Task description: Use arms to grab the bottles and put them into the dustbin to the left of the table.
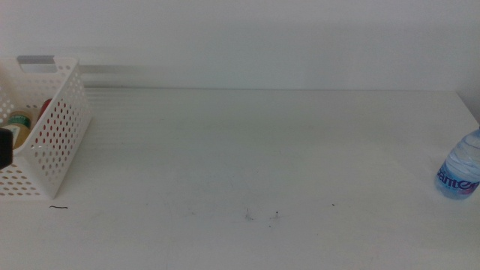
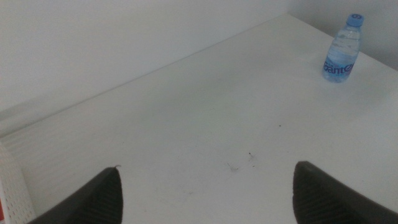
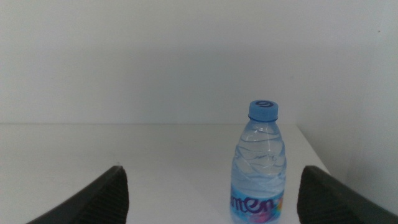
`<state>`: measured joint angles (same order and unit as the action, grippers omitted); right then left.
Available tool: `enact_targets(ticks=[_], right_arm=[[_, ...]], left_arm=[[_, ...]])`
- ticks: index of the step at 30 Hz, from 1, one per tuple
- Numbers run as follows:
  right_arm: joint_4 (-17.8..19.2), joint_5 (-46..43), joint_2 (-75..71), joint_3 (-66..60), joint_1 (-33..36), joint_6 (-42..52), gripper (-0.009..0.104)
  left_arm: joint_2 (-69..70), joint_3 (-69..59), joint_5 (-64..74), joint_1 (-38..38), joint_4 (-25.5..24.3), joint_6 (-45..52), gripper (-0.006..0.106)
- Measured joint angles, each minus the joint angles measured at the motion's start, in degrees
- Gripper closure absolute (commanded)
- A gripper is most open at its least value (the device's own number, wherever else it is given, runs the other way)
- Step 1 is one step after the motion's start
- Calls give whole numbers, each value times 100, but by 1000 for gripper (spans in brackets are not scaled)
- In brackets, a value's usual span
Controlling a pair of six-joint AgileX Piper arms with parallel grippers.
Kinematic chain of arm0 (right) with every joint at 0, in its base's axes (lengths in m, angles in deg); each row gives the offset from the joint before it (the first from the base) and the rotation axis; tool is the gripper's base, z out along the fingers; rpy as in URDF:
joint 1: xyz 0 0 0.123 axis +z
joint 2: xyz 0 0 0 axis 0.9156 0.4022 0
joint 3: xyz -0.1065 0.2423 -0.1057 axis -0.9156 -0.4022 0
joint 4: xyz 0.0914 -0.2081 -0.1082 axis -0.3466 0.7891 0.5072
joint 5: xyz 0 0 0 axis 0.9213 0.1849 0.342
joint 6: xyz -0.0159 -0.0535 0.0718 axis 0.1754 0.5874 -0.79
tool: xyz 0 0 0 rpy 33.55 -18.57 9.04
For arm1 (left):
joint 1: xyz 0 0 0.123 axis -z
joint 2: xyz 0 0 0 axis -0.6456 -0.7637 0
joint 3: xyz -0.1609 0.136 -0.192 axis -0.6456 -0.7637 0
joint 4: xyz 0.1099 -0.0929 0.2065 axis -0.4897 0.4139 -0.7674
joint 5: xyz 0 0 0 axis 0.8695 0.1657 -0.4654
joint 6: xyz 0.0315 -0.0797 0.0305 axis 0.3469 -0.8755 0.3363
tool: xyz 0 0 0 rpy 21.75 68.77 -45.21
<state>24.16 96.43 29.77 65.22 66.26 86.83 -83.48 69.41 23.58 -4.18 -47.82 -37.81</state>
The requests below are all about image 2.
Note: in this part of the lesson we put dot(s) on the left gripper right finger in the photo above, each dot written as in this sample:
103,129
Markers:
323,202

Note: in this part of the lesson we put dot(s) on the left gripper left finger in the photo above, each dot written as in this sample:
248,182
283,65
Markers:
93,202

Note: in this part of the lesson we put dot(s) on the red soda can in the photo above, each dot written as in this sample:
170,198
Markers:
1,210

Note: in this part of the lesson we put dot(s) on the clear water bottle blue cap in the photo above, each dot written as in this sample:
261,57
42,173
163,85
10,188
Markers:
340,53

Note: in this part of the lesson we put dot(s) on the white perforated plastic basket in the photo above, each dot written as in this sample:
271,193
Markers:
12,189

